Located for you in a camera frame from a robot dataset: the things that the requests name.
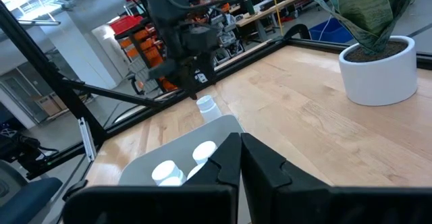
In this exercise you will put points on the blue office chair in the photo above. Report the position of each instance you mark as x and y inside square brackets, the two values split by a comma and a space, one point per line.
[23, 200]

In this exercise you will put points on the green snake plant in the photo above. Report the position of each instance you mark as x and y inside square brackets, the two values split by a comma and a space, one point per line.
[368, 8]

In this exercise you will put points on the black frame post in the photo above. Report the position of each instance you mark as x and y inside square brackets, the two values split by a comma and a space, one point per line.
[50, 70]

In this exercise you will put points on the red storage bin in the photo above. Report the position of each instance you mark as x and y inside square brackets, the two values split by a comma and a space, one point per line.
[126, 25]

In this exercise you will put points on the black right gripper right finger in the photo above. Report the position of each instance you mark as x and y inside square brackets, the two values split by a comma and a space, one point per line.
[270, 176]

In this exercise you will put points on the white pill bottle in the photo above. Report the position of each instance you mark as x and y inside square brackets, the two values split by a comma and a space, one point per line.
[204, 151]
[165, 171]
[209, 111]

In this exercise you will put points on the black frame strut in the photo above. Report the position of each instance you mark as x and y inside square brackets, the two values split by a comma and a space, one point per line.
[111, 93]

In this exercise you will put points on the black frame base bar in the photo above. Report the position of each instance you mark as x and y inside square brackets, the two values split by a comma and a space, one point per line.
[57, 161]

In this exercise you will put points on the silver frame bracket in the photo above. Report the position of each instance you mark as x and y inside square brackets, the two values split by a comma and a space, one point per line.
[87, 139]

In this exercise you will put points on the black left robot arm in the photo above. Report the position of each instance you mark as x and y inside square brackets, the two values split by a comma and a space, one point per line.
[162, 8]

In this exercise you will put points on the black electronics box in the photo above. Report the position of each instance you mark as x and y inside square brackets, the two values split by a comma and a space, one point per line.
[17, 146]

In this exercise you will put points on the brown cardboard box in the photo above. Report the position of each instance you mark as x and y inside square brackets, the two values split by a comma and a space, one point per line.
[50, 106]

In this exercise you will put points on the blue storage bin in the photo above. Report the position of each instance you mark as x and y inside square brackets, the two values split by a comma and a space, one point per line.
[329, 31]

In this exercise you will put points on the rack with orange bins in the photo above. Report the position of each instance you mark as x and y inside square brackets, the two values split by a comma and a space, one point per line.
[148, 52]

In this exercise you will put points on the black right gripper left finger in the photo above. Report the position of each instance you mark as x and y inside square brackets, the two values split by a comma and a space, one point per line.
[216, 176]

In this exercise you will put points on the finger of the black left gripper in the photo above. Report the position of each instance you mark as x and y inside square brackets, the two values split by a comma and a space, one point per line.
[165, 70]
[206, 69]

